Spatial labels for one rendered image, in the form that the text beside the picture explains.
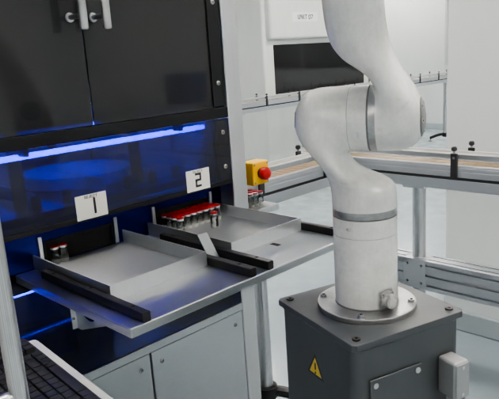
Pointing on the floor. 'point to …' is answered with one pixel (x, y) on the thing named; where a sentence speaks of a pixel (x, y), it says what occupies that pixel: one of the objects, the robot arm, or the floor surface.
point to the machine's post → (230, 55)
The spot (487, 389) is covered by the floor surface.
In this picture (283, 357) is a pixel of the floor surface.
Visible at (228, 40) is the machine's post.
